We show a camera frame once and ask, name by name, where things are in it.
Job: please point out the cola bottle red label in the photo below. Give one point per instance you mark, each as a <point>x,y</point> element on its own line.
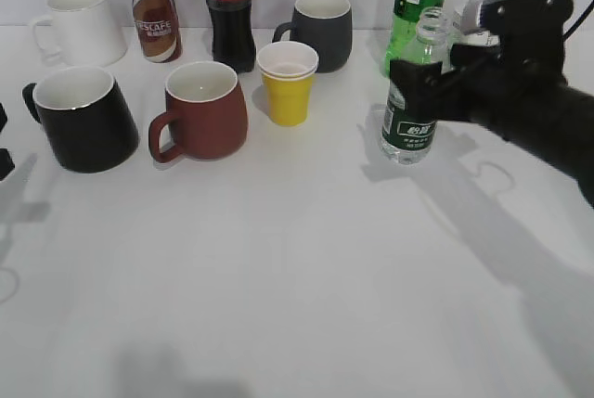
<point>233,42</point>

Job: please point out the black mug white interior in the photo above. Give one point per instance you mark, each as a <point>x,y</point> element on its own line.
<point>85,117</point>

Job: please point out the Nescafe coffee bottle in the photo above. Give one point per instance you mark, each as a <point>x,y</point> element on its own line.
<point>157,30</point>

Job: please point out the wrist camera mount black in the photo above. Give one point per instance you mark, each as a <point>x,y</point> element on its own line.
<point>530,31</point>

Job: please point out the dark grey mug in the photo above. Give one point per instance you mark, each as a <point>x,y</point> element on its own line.
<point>326,26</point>

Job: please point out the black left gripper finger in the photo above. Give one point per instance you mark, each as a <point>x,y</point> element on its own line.
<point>3,116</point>
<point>6,163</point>

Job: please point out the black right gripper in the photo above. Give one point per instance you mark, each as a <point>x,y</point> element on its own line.
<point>534,110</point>

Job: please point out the white ceramic mug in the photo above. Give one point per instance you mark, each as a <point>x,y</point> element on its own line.
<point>86,33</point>

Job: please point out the clear water bottle green label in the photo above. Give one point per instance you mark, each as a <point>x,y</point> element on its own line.
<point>405,139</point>

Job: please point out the red-brown mug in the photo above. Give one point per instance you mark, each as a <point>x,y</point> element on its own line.
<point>206,115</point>

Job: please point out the white yogurt carton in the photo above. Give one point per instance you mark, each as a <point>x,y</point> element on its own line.
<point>465,26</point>

